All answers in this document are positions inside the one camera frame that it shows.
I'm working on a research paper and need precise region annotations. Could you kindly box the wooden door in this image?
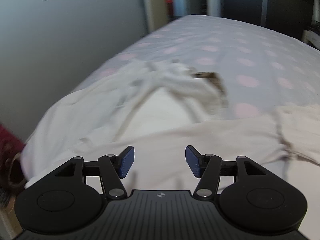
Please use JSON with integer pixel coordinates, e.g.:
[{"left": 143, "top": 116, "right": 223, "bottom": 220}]
[{"left": 141, "top": 0, "right": 167, "bottom": 32}]

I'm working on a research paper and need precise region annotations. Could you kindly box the dark wardrobe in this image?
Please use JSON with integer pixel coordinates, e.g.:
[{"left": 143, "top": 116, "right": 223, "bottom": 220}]
[{"left": 222, "top": 0, "right": 320, "bottom": 43}]

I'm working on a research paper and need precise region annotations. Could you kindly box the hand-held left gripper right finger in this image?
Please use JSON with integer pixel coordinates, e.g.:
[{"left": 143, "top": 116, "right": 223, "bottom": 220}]
[{"left": 185, "top": 145, "right": 266, "bottom": 200}]

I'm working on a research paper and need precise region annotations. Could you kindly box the olive striped garment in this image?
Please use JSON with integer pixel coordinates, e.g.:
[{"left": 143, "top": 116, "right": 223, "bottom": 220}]
[{"left": 194, "top": 71, "right": 229, "bottom": 108}]

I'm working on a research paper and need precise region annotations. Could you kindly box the bed with polka-dot sheet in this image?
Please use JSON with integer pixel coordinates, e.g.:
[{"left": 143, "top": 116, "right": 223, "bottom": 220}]
[{"left": 20, "top": 14, "right": 320, "bottom": 240}]

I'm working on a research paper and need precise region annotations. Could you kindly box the cream long-sleeve shirt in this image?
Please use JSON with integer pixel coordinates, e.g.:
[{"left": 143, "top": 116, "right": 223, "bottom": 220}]
[{"left": 79, "top": 102, "right": 320, "bottom": 195}]

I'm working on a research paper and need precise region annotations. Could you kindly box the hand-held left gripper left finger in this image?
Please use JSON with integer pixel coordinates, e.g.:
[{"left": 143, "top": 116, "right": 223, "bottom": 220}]
[{"left": 54, "top": 145, "right": 135, "bottom": 201}]

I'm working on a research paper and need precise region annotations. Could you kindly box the pink printed bag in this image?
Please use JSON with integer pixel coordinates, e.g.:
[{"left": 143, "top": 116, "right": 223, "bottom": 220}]
[{"left": 0, "top": 122, "right": 27, "bottom": 188}]

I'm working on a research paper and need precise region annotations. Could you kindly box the white waffle blanket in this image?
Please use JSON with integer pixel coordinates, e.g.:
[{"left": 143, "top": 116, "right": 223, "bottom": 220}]
[{"left": 20, "top": 64, "right": 200, "bottom": 188}]

